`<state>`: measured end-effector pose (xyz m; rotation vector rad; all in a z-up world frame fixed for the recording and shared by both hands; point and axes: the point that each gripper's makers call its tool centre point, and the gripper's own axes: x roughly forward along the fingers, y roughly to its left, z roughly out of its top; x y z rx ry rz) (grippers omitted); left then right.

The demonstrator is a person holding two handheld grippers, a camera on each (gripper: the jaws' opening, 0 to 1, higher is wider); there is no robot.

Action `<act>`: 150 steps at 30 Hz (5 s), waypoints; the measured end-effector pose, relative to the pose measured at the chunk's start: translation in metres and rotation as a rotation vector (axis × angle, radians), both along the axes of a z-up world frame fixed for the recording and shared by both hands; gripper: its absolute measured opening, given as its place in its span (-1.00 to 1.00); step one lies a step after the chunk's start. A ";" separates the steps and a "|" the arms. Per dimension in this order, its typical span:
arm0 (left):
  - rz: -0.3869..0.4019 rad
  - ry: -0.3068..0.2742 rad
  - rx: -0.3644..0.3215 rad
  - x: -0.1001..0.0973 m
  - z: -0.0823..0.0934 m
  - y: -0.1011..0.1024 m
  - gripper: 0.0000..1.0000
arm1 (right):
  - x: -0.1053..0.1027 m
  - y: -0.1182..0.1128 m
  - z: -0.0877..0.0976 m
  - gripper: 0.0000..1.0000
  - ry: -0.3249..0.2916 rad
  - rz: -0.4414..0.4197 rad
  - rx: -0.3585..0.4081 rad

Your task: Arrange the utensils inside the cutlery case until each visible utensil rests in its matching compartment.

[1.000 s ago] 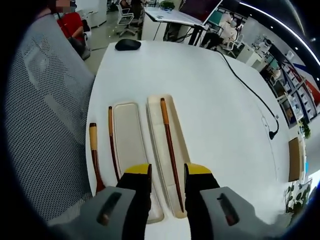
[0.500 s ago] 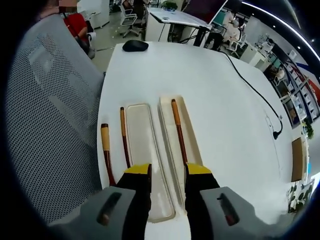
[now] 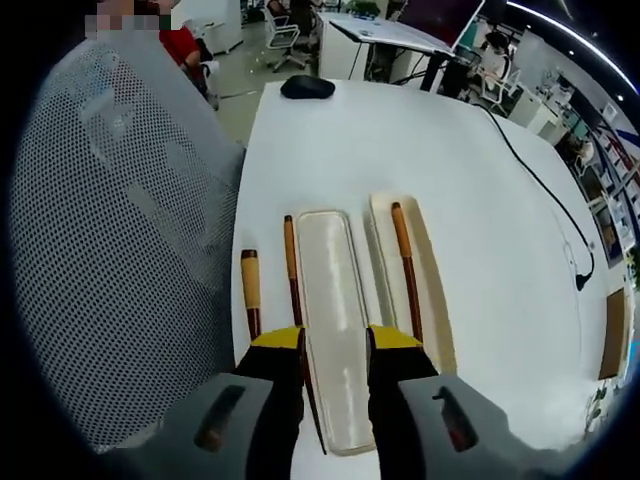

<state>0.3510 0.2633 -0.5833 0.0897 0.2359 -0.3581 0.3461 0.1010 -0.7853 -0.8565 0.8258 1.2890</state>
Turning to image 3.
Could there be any wooden spoon utensil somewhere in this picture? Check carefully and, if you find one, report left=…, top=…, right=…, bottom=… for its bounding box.
left=240, top=248, right=264, bottom=345

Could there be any white cabinet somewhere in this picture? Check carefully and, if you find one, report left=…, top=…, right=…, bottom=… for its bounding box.
left=204, top=0, right=245, bottom=55

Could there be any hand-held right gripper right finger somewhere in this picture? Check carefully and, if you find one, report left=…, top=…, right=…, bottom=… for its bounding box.
left=364, top=323, right=531, bottom=480

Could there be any black power cable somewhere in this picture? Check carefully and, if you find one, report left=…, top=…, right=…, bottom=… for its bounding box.
left=472, top=102, right=597, bottom=293

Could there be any black computer mouse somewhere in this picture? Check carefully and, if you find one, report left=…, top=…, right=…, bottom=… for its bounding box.
left=279, top=74, right=337, bottom=101

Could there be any beige cutlery case lid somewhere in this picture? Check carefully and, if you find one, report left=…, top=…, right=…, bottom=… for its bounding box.
left=294, top=208, right=379, bottom=457

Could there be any beige cutlery case base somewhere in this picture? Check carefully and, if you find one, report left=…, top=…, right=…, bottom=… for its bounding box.
left=368, top=192, right=459, bottom=377

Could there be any wooden chopstick utensil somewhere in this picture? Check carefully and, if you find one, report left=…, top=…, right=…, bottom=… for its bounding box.
left=282, top=214, right=329, bottom=456
left=390, top=201, right=425, bottom=347

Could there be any green potted plant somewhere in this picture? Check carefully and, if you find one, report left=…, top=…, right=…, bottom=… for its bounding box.
left=583, top=377, right=611, bottom=436

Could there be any shelving unit with white bins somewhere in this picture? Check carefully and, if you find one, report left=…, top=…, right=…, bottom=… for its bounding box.
left=584, top=124, right=640, bottom=261

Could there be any white office chair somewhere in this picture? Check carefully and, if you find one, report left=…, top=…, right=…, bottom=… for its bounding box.
left=262, top=4, right=309, bottom=72
left=479, top=67, right=524, bottom=109

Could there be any brown cardboard box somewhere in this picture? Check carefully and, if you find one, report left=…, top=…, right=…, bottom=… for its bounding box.
left=598, top=287, right=630, bottom=381

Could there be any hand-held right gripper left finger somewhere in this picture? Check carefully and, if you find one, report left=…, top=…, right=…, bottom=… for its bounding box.
left=149, top=324, right=307, bottom=480

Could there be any grey mesh office chair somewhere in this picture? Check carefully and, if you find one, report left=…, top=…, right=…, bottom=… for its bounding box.
left=9, top=38, right=247, bottom=454

